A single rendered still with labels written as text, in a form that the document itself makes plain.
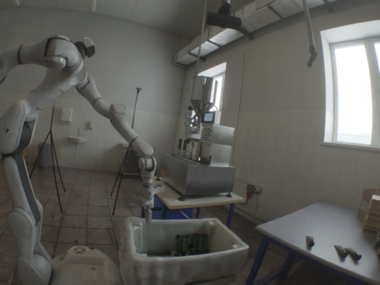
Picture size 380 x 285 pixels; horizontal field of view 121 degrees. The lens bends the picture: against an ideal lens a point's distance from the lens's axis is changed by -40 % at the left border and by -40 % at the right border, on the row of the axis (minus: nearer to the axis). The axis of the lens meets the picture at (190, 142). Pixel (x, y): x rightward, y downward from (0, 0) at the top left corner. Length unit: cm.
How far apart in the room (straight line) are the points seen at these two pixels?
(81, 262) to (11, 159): 78
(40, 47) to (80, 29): 510
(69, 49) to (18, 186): 65
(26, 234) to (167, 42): 578
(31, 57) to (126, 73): 465
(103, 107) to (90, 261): 100
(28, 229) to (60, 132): 429
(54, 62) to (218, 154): 132
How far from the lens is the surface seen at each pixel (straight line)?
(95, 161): 511
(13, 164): 97
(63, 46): 71
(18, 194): 100
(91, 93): 106
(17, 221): 101
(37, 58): 72
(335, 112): 285
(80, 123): 504
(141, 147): 94
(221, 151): 153
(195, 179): 135
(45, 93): 89
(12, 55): 78
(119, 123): 97
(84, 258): 134
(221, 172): 149
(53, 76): 89
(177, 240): 119
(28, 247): 108
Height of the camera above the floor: 122
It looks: 2 degrees down
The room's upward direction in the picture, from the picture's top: 8 degrees clockwise
